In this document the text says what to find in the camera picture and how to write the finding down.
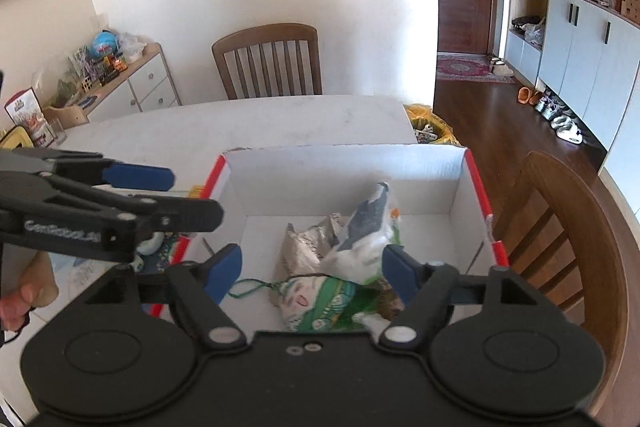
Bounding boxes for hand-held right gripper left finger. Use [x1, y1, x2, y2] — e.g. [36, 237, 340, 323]
[67, 243, 251, 351]

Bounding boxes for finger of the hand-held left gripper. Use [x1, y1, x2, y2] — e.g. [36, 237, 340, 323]
[50, 177, 225, 254]
[0, 149, 177, 194]

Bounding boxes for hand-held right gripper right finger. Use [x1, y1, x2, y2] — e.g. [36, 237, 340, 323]
[377, 243, 556, 351]

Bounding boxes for grey white tissue pack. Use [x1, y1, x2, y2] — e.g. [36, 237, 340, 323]
[320, 181, 404, 286]

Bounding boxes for pale green correction tape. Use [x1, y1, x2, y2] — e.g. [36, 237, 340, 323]
[135, 232, 166, 259]

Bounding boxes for silver foil packet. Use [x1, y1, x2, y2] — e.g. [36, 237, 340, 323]
[273, 213, 347, 281]

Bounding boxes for green white plush pouch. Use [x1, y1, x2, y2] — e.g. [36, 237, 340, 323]
[229, 273, 382, 334]

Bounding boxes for red cardboard box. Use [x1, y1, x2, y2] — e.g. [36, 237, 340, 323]
[150, 144, 511, 334]

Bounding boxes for person's left hand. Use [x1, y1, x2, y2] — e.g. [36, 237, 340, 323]
[0, 251, 59, 334]

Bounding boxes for drinking glass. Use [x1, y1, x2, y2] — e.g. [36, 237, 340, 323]
[47, 117, 69, 146]

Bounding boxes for white sideboard cabinet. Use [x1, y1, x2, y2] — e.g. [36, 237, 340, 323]
[44, 42, 182, 126]

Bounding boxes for wooden holder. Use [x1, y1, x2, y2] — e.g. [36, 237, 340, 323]
[43, 104, 91, 128]

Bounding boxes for yellow packet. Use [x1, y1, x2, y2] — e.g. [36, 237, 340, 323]
[0, 126, 34, 151]

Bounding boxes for red white snack box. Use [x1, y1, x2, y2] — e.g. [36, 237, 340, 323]
[4, 89, 56, 147]

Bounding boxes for clear plastic bag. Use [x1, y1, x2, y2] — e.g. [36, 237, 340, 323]
[117, 32, 149, 63]

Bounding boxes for blue globe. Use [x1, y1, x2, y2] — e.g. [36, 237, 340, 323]
[92, 30, 120, 58]

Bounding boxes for yellow trash bag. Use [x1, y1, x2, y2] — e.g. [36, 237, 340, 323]
[403, 103, 461, 147]

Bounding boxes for wooden dining chair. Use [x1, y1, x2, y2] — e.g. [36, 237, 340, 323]
[492, 151, 629, 389]
[211, 23, 324, 102]

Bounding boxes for patterned rug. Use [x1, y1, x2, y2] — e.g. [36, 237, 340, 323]
[435, 53, 516, 84]

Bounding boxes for white sneakers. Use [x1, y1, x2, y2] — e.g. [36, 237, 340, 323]
[534, 94, 587, 143]

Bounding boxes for white slippers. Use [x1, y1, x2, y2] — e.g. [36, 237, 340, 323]
[487, 55, 514, 78]

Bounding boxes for grey plastic bag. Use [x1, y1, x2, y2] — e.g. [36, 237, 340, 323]
[522, 17, 547, 46]

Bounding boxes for white wall cabinet unit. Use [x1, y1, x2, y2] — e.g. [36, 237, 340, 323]
[502, 0, 640, 188]

